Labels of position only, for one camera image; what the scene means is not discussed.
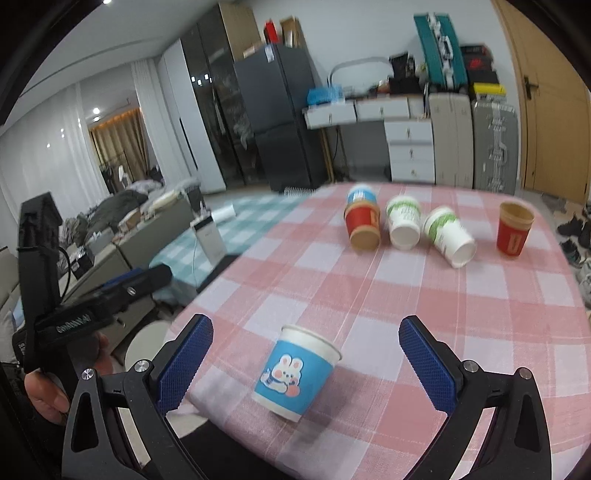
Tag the beige suitcase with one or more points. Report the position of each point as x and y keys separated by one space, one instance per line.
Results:
x=451 y=117

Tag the person left hand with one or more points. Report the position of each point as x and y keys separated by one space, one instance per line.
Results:
x=48 y=399

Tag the dark glass wardrobe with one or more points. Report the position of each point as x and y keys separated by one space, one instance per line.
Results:
x=211 y=48

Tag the wooden door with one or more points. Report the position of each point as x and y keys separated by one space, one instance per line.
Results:
x=555 y=111

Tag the white paper roll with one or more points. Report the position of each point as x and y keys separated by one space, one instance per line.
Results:
x=223 y=213

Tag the blue plastic bag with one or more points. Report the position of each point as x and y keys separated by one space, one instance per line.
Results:
x=325 y=95

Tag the blue bunny cup lying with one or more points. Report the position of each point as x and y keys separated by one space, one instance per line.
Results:
x=361 y=192

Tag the blue bunny paper cup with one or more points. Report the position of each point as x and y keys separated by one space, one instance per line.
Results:
x=295 y=372

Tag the white round stool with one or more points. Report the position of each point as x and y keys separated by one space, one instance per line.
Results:
x=146 y=343

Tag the pink checkered tablecloth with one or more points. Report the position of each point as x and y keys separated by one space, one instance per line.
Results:
x=373 y=419

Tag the stacked shoe boxes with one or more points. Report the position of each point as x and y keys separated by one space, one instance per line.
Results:
x=483 y=80

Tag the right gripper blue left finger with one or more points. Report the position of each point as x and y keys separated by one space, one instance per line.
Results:
x=96 y=445

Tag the white drawer cabinet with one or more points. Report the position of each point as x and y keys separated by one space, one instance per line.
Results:
x=411 y=150

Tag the white green cup left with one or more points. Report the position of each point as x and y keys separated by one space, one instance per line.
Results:
x=404 y=215

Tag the red paper cup upright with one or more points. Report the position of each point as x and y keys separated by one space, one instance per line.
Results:
x=515 y=223

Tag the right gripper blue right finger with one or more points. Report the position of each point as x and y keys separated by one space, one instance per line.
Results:
x=516 y=445

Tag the teal checkered tablecloth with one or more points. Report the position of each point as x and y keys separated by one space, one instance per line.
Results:
x=249 y=219

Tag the red paper cup lying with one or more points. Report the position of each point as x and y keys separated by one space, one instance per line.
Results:
x=362 y=220

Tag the white green cup right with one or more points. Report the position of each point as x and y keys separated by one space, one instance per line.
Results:
x=445 y=231

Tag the teal suitcase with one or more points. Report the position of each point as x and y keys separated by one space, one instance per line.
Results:
x=442 y=53

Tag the white desk with drawers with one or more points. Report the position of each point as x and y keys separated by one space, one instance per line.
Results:
x=360 y=150

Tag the black refrigerator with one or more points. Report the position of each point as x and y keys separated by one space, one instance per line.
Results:
x=274 y=83

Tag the white power bank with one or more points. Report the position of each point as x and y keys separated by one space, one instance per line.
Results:
x=209 y=239

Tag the silver suitcase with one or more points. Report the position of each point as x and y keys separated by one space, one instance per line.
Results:
x=496 y=147

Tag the white green cup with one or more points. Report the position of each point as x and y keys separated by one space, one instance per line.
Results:
x=445 y=231
x=404 y=215

